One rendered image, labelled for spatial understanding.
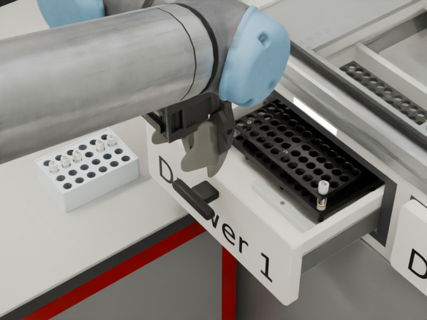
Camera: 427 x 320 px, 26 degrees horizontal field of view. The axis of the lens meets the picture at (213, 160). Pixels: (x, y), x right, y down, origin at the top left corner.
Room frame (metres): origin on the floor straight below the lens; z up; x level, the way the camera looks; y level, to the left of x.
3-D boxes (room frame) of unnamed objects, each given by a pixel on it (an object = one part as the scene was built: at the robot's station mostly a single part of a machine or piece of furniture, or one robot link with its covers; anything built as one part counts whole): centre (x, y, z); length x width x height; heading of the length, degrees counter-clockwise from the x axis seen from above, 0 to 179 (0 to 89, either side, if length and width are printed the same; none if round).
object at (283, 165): (0.86, -0.08, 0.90); 0.18 x 0.02 x 0.01; 37
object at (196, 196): (0.79, 0.01, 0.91); 0.07 x 0.04 x 0.01; 37
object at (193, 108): (0.77, 0.03, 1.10); 0.09 x 0.08 x 0.12; 128
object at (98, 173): (0.96, 0.18, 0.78); 0.12 x 0.08 x 0.04; 126
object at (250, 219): (0.80, -0.01, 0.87); 0.29 x 0.02 x 0.11; 37
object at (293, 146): (0.92, -0.17, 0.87); 0.22 x 0.18 x 0.06; 127
